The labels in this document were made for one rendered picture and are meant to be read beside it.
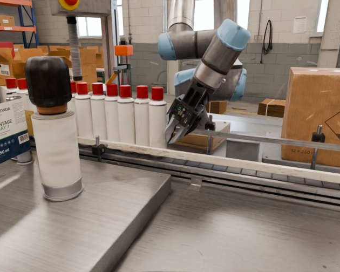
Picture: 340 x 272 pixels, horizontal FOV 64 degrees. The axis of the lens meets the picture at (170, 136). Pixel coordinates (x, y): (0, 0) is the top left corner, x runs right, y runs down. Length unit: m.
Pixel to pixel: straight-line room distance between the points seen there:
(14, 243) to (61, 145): 0.19
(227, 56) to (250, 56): 5.47
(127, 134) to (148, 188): 0.23
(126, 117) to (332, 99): 0.59
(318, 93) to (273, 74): 5.19
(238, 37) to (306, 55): 5.33
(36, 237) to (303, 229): 0.53
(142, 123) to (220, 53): 0.30
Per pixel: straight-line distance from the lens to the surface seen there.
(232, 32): 0.67
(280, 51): 6.03
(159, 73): 7.04
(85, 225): 0.56
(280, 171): 0.73
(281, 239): 0.63
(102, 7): 0.98
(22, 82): 1.08
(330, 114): 0.92
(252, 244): 0.60
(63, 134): 0.59
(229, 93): 1.02
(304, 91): 0.89
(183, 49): 0.78
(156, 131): 0.79
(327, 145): 0.79
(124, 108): 0.81
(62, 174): 0.62
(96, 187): 0.68
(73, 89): 0.94
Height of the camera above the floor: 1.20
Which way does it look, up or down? 19 degrees down
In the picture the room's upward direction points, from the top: straight up
